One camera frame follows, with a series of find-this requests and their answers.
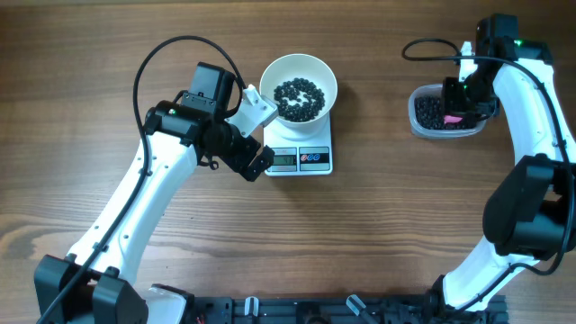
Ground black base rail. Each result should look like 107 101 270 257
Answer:
182 295 509 324

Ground pink scoop blue handle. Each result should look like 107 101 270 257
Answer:
444 115 464 124

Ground white bowl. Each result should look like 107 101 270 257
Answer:
259 53 338 123

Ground clear plastic container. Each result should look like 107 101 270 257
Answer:
407 83 490 140

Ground black beans in bowl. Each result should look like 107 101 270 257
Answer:
274 77 326 122

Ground white digital kitchen scale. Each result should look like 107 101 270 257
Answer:
264 113 333 177

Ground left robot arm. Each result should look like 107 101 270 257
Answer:
34 63 278 323

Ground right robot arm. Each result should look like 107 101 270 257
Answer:
413 13 575 320

